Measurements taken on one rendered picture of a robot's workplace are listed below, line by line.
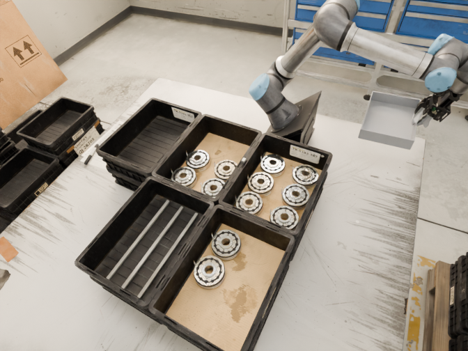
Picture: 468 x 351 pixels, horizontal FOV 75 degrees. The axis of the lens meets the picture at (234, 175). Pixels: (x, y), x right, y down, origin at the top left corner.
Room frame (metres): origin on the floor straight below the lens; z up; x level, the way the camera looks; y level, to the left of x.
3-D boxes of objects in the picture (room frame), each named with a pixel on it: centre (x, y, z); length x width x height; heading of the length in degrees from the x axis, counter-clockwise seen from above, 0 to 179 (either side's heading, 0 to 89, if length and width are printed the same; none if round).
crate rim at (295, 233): (0.69, -0.16, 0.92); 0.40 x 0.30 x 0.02; 147
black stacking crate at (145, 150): (1.01, 0.34, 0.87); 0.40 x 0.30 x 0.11; 147
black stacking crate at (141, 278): (0.52, 0.31, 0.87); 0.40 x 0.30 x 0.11; 147
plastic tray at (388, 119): (0.95, -0.68, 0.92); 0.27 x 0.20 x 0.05; 150
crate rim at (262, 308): (0.35, 0.05, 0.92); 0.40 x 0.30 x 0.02; 147
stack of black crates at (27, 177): (1.26, 1.30, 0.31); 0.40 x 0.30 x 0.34; 151
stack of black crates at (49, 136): (1.61, 1.11, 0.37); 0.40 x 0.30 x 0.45; 150
